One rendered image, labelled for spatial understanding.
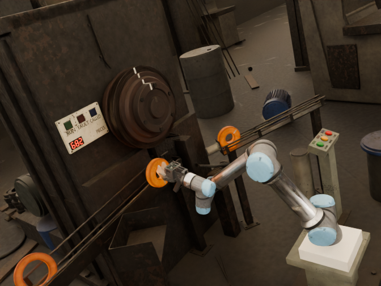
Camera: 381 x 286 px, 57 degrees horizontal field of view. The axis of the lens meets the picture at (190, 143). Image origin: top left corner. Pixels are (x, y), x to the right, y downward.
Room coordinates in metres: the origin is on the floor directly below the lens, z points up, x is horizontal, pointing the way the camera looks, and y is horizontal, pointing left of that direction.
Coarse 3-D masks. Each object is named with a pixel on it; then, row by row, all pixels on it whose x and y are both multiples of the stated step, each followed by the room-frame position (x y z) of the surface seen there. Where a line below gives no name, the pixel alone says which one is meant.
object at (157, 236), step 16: (160, 208) 1.52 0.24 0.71; (128, 224) 1.55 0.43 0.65; (144, 224) 1.54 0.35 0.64; (160, 224) 1.52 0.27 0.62; (112, 240) 1.36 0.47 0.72; (128, 240) 1.49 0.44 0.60; (144, 240) 1.45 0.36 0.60; (160, 240) 1.42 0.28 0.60; (112, 256) 1.30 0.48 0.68; (128, 256) 1.29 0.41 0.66; (144, 256) 1.27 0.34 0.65; (160, 256) 1.31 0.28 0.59; (160, 272) 1.40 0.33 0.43
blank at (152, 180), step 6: (150, 162) 1.68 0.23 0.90; (156, 162) 1.68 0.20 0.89; (150, 168) 1.65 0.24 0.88; (156, 168) 1.67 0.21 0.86; (150, 174) 1.63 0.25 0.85; (150, 180) 1.63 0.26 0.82; (156, 180) 1.65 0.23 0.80; (162, 180) 1.67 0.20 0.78; (156, 186) 1.64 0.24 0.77; (162, 186) 1.66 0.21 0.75
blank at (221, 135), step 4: (224, 128) 2.12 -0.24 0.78; (228, 128) 2.12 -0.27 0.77; (232, 128) 2.12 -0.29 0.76; (220, 132) 2.12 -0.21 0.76; (224, 132) 2.11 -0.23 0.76; (228, 132) 2.12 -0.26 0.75; (232, 132) 2.12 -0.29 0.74; (236, 132) 2.13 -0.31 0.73; (220, 136) 2.10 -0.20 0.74; (224, 136) 2.11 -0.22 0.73; (232, 136) 2.15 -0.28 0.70; (236, 136) 2.13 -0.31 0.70; (220, 140) 2.10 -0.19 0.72; (224, 140) 2.10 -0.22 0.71; (232, 140) 2.13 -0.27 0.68; (224, 144) 2.10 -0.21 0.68; (232, 144) 2.12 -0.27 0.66; (224, 148) 2.10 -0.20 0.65; (232, 148) 2.12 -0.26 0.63
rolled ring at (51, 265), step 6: (24, 258) 1.36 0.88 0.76; (30, 258) 1.37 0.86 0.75; (36, 258) 1.38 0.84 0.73; (42, 258) 1.39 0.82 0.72; (48, 258) 1.40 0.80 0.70; (18, 264) 1.34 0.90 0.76; (24, 264) 1.35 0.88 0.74; (48, 264) 1.38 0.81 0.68; (54, 264) 1.39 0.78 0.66; (18, 270) 1.32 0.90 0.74; (54, 270) 1.38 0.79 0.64; (18, 276) 1.31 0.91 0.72; (48, 276) 1.36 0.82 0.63; (18, 282) 1.29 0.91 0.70
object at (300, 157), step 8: (296, 152) 2.01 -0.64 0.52; (304, 152) 1.97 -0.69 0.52; (296, 160) 1.96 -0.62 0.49; (304, 160) 1.95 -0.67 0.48; (296, 168) 1.97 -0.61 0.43; (304, 168) 1.95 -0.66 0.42; (296, 176) 1.98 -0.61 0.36; (304, 176) 1.95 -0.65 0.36; (312, 176) 1.97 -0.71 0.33; (296, 184) 2.00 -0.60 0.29; (304, 184) 1.95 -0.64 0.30; (312, 184) 1.96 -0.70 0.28; (304, 192) 1.95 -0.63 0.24; (312, 192) 1.95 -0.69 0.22
